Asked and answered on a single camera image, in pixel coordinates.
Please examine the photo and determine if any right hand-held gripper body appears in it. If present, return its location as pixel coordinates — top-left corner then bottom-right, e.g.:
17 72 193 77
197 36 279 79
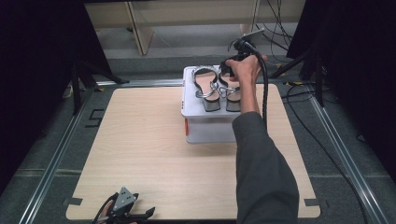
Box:
225 29 266 63

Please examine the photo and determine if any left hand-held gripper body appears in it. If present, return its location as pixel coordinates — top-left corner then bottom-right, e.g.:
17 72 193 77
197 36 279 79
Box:
106 186 138 224

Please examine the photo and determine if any silver strap heeled sandal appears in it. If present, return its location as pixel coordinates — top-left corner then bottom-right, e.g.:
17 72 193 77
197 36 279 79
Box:
217 68 243 113
191 64 222 113

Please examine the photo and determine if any person's right hand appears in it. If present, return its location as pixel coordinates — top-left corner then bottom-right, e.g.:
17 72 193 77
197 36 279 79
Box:
225 54 269 91

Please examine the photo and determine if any person's left hand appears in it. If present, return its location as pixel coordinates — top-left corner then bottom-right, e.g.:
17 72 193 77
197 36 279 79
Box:
95 200 115 224

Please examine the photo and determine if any black tape piece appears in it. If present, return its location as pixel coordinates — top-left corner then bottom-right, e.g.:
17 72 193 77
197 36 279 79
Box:
63 197 84 207
303 198 329 208

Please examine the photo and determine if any black tripod stand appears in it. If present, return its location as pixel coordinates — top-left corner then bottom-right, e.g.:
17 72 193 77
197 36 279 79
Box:
263 46 327 108
68 58 131 117

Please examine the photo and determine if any light wooden desk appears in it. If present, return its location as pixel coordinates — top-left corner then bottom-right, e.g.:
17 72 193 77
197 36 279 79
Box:
84 0 307 57

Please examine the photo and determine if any black curtain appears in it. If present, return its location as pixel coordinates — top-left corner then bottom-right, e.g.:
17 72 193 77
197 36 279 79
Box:
0 0 114 194
285 0 396 183

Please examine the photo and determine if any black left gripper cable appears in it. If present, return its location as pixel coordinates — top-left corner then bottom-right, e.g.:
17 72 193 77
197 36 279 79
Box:
92 191 120 224

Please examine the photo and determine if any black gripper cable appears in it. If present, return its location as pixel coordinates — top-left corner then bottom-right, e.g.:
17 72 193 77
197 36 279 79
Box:
243 40 271 129
92 191 120 224

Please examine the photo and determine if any hanging black cable bundle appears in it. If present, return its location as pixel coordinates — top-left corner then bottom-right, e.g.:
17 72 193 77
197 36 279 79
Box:
254 0 294 52

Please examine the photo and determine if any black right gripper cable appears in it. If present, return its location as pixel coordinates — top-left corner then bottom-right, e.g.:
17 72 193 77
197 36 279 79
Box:
243 40 271 129

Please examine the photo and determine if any metal floor rail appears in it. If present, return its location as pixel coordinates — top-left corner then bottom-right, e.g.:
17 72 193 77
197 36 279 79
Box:
305 88 390 224
95 77 185 88
18 89 95 224

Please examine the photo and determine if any black floor cable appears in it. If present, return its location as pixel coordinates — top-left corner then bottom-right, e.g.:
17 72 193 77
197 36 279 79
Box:
280 83 372 224

